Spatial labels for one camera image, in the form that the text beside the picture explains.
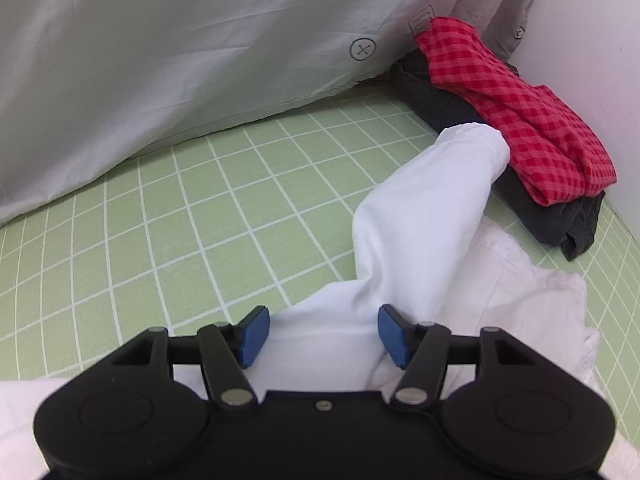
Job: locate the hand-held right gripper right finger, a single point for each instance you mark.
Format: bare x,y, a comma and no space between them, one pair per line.
394,336

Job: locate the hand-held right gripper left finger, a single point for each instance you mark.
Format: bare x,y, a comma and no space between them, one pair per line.
253,336

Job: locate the grey carrot-print shirt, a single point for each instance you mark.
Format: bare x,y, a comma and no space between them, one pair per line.
175,50

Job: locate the red checked cloth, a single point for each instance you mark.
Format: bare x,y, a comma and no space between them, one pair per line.
505,105

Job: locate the dark grey folded garment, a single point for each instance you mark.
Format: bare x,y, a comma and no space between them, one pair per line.
545,220

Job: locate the white shirt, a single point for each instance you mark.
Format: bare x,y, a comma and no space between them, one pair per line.
415,220

